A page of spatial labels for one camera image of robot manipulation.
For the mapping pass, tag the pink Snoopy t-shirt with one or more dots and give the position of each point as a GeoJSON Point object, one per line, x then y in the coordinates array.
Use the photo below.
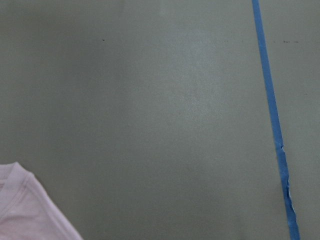
{"type": "Point", "coordinates": [26, 210]}

